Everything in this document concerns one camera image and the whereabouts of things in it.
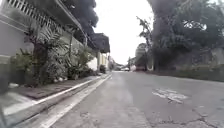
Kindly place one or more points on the pale vehicle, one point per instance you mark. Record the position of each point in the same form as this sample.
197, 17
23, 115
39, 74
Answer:
126, 69

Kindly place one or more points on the pale building with dark roof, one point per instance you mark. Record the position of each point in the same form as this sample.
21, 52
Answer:
101, 43

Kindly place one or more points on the grey cracked asphalt road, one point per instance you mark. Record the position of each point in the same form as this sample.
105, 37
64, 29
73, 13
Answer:
133, 100

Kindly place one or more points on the dark overhanging tree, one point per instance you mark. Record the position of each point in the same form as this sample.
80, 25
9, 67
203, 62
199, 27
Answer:
83, 13

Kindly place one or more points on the pale painted kerb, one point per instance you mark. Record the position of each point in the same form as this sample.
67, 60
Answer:
63, 100

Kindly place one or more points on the row of leafy plants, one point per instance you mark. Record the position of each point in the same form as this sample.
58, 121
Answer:
50, 60

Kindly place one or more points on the grey concrete pavement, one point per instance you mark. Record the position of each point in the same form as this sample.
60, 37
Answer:
43, 90

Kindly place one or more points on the row of dark trees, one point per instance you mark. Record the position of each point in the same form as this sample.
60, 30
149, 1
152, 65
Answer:
186, 30

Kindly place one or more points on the pale building with railing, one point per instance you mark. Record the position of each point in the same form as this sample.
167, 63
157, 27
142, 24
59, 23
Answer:
13, 33

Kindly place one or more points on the low mossy wall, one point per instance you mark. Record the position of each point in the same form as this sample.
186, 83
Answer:
196, 71

